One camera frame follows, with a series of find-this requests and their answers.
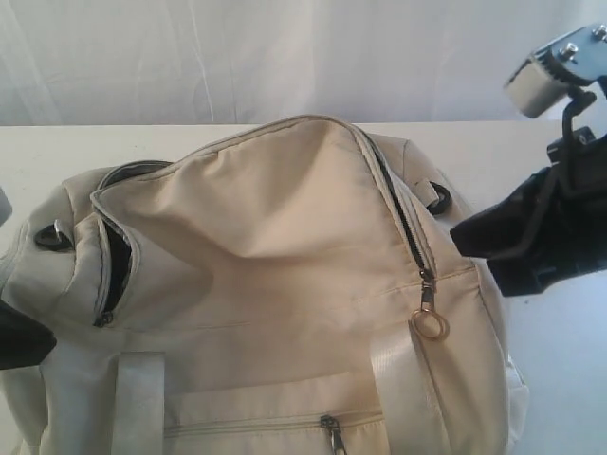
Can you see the beige fabric duffel bag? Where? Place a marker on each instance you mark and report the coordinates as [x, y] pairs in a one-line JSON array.
[[290, 290]]

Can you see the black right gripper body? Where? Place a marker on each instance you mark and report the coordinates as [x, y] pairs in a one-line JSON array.
[[578, 209]]

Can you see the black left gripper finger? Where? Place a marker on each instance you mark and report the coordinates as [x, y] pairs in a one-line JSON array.
[[24, 342]]

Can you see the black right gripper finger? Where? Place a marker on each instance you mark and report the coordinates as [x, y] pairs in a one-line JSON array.
[[520, 226], [533, 273]]

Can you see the white backdrop curtain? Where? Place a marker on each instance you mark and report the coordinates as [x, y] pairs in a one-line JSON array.
[[197, 62]]

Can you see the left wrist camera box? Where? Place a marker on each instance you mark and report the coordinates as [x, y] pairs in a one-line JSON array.
[[5, 208]]

